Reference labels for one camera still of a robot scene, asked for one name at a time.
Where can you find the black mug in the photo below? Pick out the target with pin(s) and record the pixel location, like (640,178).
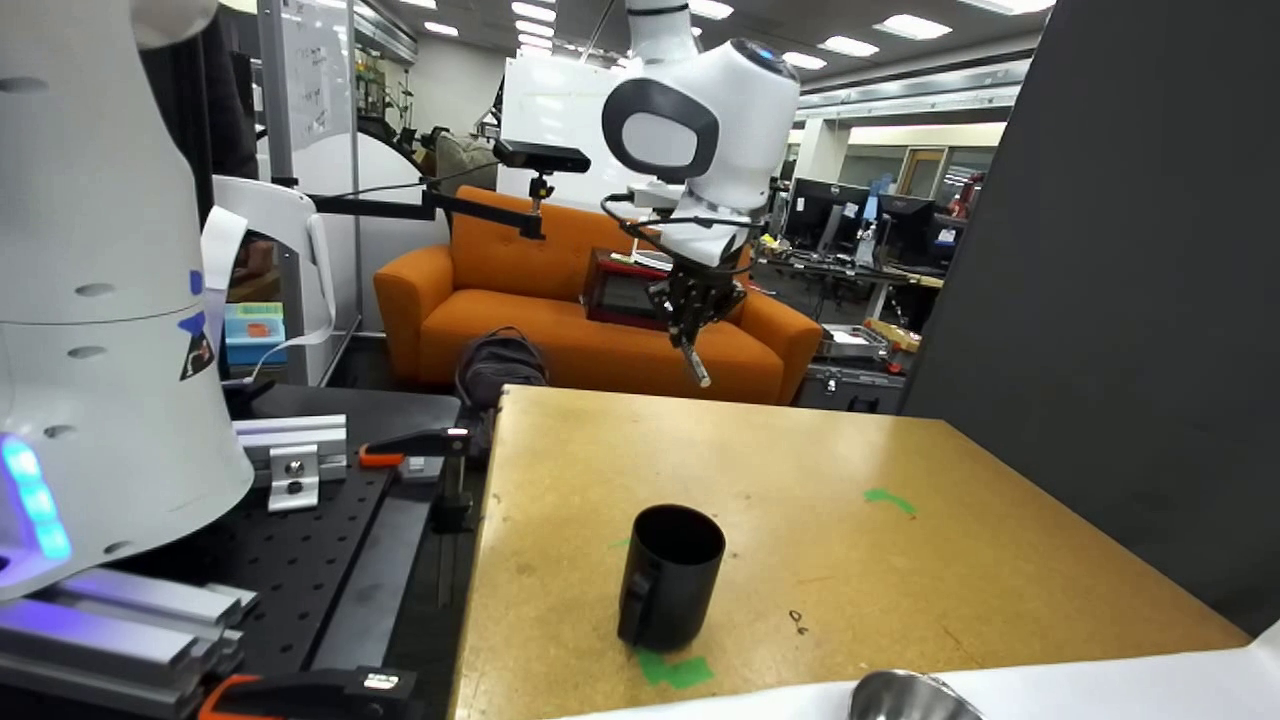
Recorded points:
(671,575)

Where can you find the red microwave oven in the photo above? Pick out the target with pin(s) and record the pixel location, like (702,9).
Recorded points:
(619,289)

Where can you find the black backpack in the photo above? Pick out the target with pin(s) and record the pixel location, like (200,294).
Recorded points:
(497,362)

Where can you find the green tape mark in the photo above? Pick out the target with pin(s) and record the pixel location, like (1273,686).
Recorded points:
(891,503)

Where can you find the white whiteboard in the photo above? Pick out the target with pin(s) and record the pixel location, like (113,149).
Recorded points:
(556,103)

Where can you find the orange black clamp front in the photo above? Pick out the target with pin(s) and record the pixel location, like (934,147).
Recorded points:
(321,693)

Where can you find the dark grey partition panel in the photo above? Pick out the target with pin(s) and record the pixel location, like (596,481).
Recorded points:
(1112,310)

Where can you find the silver metal bowl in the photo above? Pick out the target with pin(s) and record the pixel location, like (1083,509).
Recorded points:
(899,693)

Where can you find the orange sofa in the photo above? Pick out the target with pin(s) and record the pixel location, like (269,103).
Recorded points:
(442,298)

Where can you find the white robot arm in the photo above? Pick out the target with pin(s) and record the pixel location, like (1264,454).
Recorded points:
(113,429)

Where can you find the silver aluminium bracket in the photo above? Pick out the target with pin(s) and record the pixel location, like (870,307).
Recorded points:
(293,459)

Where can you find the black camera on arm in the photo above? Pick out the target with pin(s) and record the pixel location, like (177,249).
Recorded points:
(540,160)

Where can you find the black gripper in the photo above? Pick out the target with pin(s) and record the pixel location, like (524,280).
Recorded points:
(697,294)

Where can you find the aluminium extrusion rails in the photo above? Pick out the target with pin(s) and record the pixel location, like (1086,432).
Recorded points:
(126,641)

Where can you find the black optical breadboard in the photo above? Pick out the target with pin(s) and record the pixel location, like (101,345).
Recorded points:
(329,576)

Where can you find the blue marker pen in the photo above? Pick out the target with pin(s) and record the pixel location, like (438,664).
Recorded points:
(697,371)

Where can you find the green tape under mug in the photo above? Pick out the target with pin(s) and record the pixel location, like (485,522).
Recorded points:
(675,670)

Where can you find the orange handled clamp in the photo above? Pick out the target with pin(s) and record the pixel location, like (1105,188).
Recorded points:
(396,449)

